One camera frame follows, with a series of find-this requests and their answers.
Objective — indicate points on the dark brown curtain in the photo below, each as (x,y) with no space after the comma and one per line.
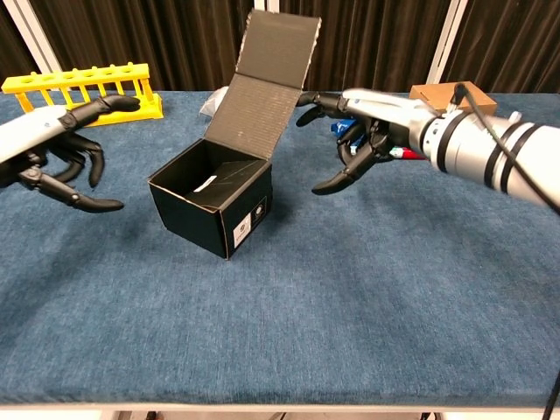
(153,39)

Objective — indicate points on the brown cardboard block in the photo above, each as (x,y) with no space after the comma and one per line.
(437,94)

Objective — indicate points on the blue fabric table mat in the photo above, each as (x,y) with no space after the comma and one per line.
(306,306)

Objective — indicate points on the white plastic bag packet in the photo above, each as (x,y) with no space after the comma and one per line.
(214,102)

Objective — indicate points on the yellow test tube rack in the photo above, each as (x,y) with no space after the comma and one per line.
(79,74)

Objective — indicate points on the white metal frame post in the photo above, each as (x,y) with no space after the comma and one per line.
(447,44)
(267,5)
(37,39)

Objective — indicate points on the black white robot left hand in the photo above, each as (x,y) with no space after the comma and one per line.
(26,131)

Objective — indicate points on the black cardboard folding box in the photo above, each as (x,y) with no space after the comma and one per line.
(258,109)

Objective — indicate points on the white marker red cap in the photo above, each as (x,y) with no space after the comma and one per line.
(409,154)

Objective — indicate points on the black silver robot right hand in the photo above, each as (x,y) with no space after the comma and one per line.
(385,109)

